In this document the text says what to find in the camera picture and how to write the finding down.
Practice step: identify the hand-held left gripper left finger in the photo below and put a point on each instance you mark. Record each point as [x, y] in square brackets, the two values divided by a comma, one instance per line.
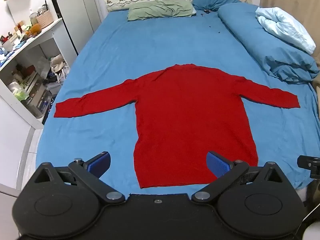
[100, 163]

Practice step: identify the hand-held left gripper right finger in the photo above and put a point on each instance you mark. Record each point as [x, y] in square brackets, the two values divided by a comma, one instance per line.
[217, 163]

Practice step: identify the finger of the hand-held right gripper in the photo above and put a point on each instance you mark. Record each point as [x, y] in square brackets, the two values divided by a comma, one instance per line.
[313, 163]

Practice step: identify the red long-sleeved sweater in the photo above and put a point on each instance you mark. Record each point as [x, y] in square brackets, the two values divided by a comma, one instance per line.
[190, 110]

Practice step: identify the clear plastic storage box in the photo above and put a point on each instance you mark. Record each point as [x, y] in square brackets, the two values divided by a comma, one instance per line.
[40, 102]

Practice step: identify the beige tote bag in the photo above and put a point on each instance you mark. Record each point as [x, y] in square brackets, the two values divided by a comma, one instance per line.
[58, 63]

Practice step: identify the rolled blue duvet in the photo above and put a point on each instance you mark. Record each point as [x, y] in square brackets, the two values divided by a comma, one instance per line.
[245, 30]

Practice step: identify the light blue blanket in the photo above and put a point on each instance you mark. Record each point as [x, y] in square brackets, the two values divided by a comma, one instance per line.
[285, 27]

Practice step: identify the white desk shelf unit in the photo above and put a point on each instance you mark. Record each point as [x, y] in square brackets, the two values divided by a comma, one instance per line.
[42, 36]

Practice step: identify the small dark hair clip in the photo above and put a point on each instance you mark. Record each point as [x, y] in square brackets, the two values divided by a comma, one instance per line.
[206, 11]

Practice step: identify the wicker basket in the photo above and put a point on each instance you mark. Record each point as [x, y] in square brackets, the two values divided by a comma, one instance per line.
[45, 18]

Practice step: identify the white wardrobe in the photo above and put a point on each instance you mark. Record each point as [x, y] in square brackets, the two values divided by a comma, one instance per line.
[77, 10]

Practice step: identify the green pillow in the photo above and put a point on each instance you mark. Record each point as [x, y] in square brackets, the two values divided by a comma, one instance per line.
[160, 8]

